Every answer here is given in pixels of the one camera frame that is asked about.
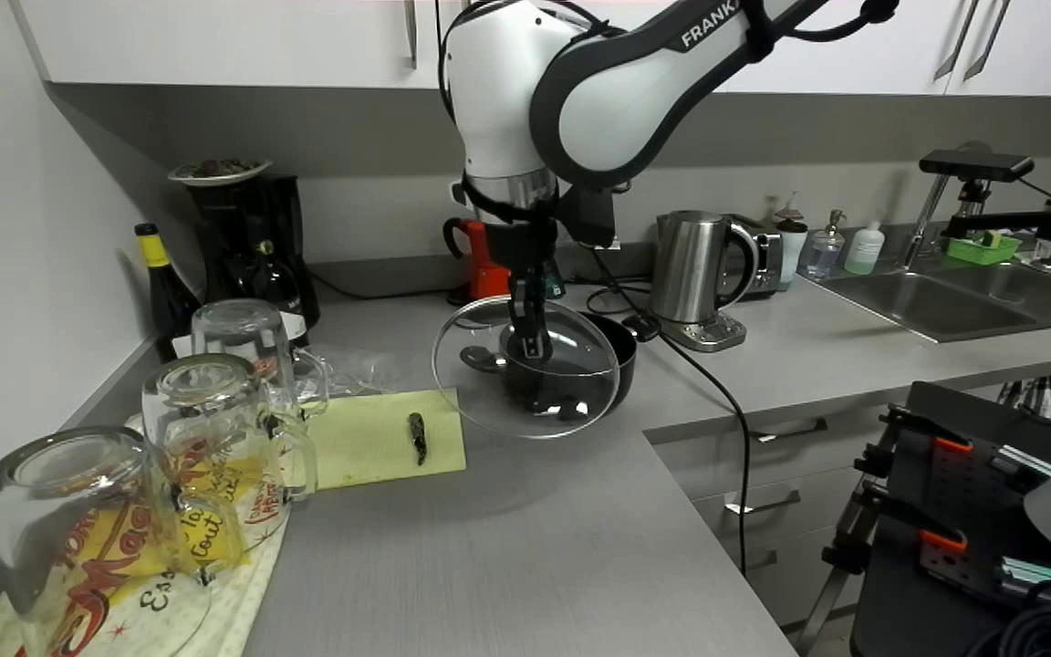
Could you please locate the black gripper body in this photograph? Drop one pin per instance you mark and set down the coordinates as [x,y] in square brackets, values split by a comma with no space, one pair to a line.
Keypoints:
[530,257]

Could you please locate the large clear glass mug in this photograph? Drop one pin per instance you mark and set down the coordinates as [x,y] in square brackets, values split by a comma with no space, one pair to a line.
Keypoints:
[62,524]

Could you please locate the glass lid with black knob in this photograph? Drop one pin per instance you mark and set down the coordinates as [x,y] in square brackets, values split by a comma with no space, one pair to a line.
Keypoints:
[477,366]

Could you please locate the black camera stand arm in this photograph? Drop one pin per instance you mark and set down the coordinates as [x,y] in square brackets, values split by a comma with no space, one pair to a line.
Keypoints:
[1002,224]

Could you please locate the black camera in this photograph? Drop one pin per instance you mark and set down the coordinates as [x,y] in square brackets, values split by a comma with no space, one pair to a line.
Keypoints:
[977,167]

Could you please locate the dark wine bottle yellow cap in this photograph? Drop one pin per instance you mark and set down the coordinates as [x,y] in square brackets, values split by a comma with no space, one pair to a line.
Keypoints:
[166,292]

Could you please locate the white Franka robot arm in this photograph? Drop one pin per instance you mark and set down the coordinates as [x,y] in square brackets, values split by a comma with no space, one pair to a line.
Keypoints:
[621,97]

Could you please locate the stainless steel sink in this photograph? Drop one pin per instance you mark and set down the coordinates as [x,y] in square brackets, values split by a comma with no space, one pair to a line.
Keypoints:
[951,298]

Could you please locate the clear soap bottle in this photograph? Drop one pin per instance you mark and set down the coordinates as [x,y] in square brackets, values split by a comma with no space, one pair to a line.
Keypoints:
[821,249]

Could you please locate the small clear glass mug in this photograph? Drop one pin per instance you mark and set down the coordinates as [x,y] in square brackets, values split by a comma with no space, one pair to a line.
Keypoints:
[237,332]

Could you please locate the grey lower drawer cabinet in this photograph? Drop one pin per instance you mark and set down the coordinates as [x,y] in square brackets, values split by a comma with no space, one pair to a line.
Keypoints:
[782,487]

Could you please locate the black stand with orange clamps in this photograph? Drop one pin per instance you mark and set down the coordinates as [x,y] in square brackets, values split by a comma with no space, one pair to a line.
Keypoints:
[951,513]

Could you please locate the stainless steel electric kettle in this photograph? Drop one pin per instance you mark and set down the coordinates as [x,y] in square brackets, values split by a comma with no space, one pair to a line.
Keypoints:
[683,275]

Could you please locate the green sponge holder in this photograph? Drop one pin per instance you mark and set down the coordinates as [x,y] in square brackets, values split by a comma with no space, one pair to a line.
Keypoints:
[983,244]

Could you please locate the upturned drinking glasses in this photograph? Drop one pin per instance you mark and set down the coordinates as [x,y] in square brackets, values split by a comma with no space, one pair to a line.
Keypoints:
[174,616]

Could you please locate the red moka pot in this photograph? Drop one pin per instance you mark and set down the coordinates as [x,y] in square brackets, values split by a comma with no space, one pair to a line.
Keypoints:
[487,279]

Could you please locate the black coffee maker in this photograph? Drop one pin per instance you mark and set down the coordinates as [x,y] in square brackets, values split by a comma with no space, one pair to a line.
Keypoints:
[254,243]

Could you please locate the clear plastic wrap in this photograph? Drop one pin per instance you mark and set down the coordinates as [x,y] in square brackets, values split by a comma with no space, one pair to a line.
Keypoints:
[363,369]

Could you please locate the white soap bottle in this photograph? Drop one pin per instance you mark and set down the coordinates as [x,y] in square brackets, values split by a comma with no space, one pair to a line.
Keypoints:
[861,244]

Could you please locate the wide white cabinet door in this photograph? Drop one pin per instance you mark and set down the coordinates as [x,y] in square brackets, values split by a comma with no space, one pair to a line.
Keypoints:
[221,39]

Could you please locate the black cooking pot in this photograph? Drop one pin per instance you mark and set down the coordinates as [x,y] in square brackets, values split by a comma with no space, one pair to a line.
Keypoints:
[629,350]

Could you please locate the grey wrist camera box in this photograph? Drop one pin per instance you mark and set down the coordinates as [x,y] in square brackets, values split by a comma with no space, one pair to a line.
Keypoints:
[587,218]

